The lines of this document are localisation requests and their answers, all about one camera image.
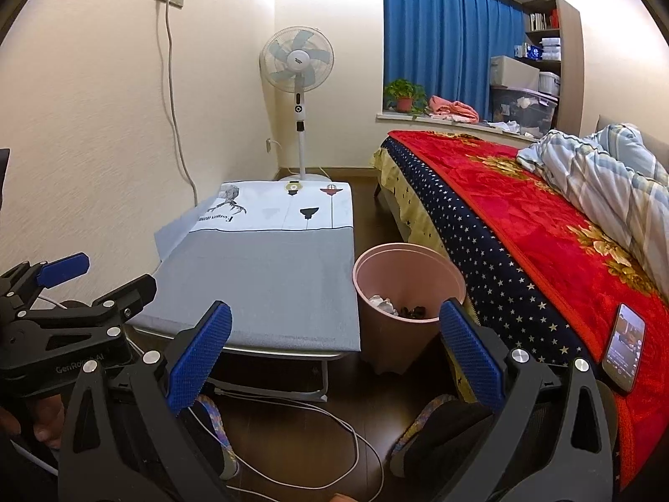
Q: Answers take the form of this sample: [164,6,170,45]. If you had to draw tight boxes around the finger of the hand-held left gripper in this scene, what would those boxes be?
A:
[0,252,89,310]
[63,274,156,325]

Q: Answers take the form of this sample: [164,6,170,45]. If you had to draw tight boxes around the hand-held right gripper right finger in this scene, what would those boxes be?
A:
[434,298,615,502]

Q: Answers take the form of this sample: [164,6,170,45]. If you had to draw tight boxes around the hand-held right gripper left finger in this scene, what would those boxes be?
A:
[57,300,233,502]

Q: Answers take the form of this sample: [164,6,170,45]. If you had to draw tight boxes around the black gold scrunchie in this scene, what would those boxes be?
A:
[397,303,440,321]

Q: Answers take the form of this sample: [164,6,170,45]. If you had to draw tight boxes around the pink plastic trash bin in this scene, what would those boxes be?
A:
[352,243,467,372]

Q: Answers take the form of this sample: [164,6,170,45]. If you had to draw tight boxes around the white napkin with green print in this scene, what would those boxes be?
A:
[366,295,401,317]

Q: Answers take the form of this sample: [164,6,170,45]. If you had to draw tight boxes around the person's left hand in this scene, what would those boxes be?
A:
[32,394,66,448]

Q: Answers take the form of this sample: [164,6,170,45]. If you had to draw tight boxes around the colourful woven slipper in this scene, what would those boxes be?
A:
[389,394,461,464]
[193,394,241,479]

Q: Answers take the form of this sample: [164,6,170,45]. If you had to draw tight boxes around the person's right foot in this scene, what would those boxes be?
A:
[403,402,495,502]

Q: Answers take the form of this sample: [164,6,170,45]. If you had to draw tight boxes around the person's foot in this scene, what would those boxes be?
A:
[185,418,227,482]
[403,402,495,502]

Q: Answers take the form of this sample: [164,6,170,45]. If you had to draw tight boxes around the person's left foot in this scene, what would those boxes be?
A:
[185,418,227,482]

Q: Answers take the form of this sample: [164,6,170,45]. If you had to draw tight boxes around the black smartphone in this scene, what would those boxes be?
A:
[601,302,647,395]

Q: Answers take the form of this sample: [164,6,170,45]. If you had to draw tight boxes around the red floral blanket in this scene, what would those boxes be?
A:
[389,130,669,482]

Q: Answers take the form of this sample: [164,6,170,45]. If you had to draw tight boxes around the blue striped duvet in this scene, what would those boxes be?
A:
[516,123,669,273]

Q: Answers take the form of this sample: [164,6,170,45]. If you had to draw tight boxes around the white window sill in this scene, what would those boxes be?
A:
[375,111,544,139]

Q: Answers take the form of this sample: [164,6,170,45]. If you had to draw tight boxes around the pink folded clothes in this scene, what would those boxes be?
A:
[427,95,480,123]

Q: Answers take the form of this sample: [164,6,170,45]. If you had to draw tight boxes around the clear plastic storage box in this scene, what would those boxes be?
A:
[491,86,559,134]

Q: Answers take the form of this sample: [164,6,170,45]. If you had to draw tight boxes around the potted green plant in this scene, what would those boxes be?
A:
[384,79,426,115]

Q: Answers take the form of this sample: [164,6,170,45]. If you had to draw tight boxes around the white standing fan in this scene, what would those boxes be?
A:
[260,25,335,184]

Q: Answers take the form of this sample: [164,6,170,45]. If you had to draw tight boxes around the blue curtain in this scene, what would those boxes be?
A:
[383,0,525,121]

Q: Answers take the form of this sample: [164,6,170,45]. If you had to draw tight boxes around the beige bookshelf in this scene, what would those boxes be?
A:
[521,0,583,139]

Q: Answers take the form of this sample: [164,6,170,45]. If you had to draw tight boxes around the row of books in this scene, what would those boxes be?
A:
[528,10,560,32]

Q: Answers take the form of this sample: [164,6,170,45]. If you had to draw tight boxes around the white floor cable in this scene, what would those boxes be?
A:
[185,387,377,502]

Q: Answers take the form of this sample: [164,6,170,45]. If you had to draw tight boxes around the grey wall cable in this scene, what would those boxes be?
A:
[157,0,199,207]

